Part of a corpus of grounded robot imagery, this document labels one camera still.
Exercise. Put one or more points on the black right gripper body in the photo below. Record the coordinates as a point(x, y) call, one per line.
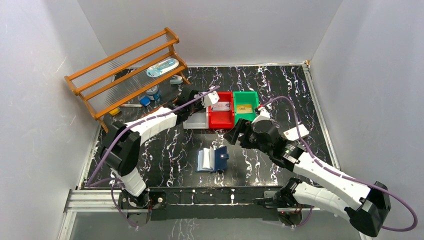
point(249, 140)

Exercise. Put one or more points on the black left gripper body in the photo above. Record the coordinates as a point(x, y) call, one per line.
point(200, 103)

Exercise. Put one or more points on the blue card holder wallet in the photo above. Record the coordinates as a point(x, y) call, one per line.
point(210, 160)

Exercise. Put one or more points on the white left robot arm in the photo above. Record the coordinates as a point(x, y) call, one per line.
point(121, 147)

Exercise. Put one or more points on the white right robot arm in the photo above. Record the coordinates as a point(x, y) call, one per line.
point(364, 206)

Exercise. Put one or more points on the gold credit card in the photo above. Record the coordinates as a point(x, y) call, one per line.
point(244, 109)

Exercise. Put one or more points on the white VIP card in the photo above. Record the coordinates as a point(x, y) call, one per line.
point(221, 106)

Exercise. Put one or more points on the pale green tape dispenser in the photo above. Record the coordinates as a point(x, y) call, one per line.
point(176, 80)

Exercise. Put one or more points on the red plastic bin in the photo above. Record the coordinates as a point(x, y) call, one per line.
point(222, 119)

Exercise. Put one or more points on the white plastic bin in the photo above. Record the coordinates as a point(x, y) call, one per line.
point(198, 120)

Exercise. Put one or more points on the white box with red logo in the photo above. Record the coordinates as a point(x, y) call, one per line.
point(296, 133)

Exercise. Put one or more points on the green plastic bin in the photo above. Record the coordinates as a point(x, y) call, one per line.
point(245, 103)

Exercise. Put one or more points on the small blue box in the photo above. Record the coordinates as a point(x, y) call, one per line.
point(145, 101)

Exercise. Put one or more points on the white marker pen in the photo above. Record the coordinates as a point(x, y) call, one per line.
point(131, 105)

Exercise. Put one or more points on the orange wooden shelf rack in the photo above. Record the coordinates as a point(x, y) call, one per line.
point(115, 80)

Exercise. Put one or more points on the yellow small block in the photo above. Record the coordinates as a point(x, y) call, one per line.
point(114, 111)

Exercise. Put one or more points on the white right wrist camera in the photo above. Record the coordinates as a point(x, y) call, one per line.
point(262, 114)

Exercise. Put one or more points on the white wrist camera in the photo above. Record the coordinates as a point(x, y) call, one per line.
point(210, 99)
point(262, 114)

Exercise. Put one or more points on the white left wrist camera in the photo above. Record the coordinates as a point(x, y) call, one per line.
point(210, 99)

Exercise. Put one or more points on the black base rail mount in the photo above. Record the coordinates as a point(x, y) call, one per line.
point(242, 202)

